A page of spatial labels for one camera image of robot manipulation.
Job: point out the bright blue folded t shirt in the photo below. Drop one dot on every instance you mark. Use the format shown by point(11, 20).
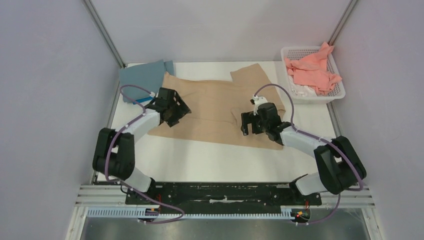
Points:
point(142, 100)

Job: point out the beige t shirt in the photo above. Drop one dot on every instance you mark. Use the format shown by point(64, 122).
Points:
point(216, 108)

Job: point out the white plastic laundry basket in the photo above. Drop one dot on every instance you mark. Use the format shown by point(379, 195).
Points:
point(298, 52)

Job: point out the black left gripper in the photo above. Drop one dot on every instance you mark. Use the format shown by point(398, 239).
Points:
point(181, 110)

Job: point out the grey-blue folded t shirt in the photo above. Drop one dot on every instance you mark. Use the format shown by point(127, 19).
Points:
point(144, 78)

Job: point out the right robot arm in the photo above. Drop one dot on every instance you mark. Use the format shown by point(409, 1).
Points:
point(339, 167)

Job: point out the white t shirt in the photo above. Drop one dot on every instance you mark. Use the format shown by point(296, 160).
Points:
point(300, 90)

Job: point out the white cable duct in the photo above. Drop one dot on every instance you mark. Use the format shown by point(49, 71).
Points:
point(149, 213)

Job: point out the aluminium frame rail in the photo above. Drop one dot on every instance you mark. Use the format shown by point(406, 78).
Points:
point(103, 32)

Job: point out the pink t shirt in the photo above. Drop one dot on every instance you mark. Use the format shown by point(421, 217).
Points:
point(311, 71)

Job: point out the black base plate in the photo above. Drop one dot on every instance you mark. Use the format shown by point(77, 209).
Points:
point(228, 197)

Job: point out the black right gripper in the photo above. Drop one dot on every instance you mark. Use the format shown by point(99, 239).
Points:
point(250, 120)

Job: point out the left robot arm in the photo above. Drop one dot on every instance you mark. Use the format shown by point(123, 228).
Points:
point(114, 154)

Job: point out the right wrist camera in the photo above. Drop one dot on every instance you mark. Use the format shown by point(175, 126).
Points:
point(258, 100)

